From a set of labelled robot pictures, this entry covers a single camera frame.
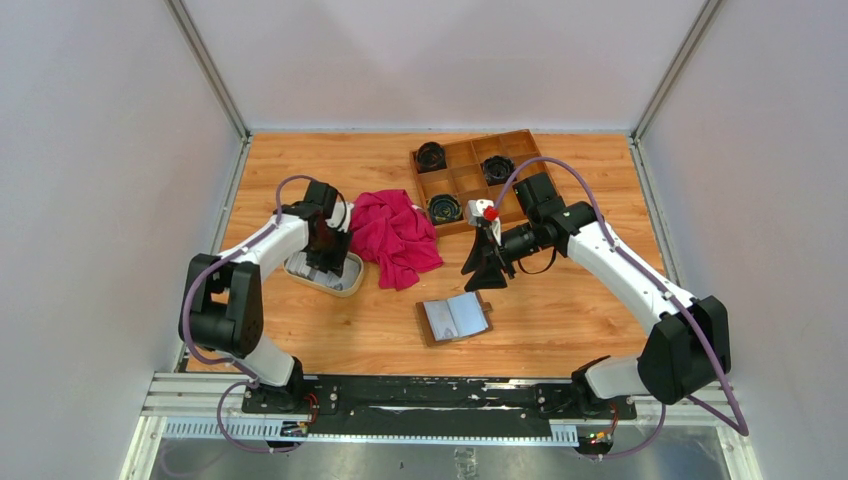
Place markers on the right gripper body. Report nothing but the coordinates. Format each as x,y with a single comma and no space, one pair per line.
518,243

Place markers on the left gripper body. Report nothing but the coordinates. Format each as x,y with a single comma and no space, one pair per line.
330,253

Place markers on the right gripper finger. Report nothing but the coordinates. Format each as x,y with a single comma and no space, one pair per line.
480,249
488,275

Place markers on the brown leather card holder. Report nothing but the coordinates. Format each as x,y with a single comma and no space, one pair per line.
453,319

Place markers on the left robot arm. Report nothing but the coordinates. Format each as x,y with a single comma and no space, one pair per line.
222,316

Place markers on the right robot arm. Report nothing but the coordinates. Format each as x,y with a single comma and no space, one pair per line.
688,344

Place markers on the beige oval card box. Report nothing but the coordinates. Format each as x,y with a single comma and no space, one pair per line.
338,285

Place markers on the black coiled belt bottom-left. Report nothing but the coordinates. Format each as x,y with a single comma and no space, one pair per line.
444,209

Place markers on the magenta cloth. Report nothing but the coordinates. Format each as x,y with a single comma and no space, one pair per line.
392,232

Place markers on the black coiled belt centre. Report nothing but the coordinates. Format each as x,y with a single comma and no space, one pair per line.
497,169

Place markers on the wooden compartment tray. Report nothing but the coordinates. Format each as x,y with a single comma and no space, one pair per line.
449,174

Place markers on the black coiled belt top-left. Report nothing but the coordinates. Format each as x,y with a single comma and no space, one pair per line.
430,157

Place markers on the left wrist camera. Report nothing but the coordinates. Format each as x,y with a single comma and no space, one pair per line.
341,216

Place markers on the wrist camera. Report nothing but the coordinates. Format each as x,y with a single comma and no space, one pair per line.
481,213
341,216

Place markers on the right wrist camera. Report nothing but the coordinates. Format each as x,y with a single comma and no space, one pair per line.
481,213

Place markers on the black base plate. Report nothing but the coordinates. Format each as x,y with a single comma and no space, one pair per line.
415,406

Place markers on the aluminium frame rail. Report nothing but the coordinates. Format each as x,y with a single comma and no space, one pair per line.
183,406

